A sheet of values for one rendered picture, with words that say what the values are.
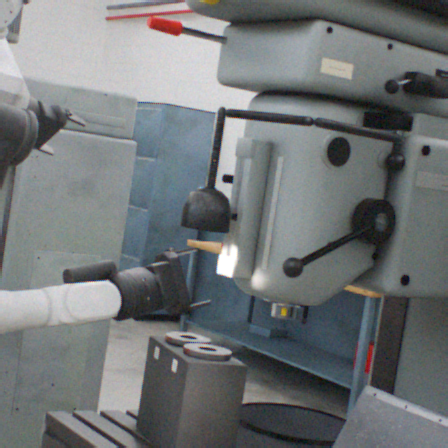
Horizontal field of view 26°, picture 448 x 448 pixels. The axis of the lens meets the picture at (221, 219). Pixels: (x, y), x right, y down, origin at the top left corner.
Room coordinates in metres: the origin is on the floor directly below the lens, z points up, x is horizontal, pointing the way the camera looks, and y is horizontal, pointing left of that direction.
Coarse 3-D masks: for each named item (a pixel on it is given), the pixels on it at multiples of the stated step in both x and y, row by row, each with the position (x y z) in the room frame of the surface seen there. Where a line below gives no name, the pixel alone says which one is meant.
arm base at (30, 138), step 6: (30, 114) 1.55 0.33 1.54; (30, 120) 1.54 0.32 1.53; (36, 120) 1.55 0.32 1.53; (30, 126) 1.53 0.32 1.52; (36, 126) 1.54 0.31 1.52; (30, 132) 1.53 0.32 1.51; (36, 132) 1.54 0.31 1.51; (24, 138) 1.52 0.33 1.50; (30, 138) 1.53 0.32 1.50; (36, 138) 1.54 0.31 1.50; (24, 144) 1.53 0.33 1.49; (30, 144) 1.53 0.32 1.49; (24, 150) 1.53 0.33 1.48; (30, 150) 1.53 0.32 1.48; (18, 156) 1.53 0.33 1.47; (24, 156) 1.53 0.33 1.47; (12, 162) 1.54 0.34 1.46; (18, 162) 1.54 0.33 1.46
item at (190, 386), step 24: (168, 336) 1.84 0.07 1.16; (192, 336) 1.88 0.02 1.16; (168, 360) 1.78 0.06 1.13; (192, 360) 1.71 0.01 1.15; (216, 360) 1.73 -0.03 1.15; (144, 384) 1.88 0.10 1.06; (168, 384) 1.77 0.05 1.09; (192, 384) 1.70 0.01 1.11; (216, 384) 1.72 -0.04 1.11; (240, 384) 1.74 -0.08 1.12; (144, 408) 1.86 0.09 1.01; (168, 408) 1.75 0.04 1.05; (192, 408) 1.70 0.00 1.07; (216, 408) 1.72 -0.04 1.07; (240, 408) 1.74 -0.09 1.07; (144, 432) 1.85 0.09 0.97; (168, 432) 1.73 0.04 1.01; (192, 432) 1.71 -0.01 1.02; (216, 432) 1.73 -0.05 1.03
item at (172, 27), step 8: (152, 16) 1.45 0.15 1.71; (152, 24) 1.45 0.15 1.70; (160, 24) 1.46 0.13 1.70; (168, 24) 1.46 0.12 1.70; (176, 24) 1.47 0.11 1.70; (168, 32) 1.47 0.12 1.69; (176, 32) 1.47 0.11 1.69; (184, 32) 1.49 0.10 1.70; (192, 32) 1.49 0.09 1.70; (200, 32) 1.50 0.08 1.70; (208, 32) 1.51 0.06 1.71; (208, 40) 1.52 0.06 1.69; (216, 40) 1.52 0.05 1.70; (224, 40) 1.53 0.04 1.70
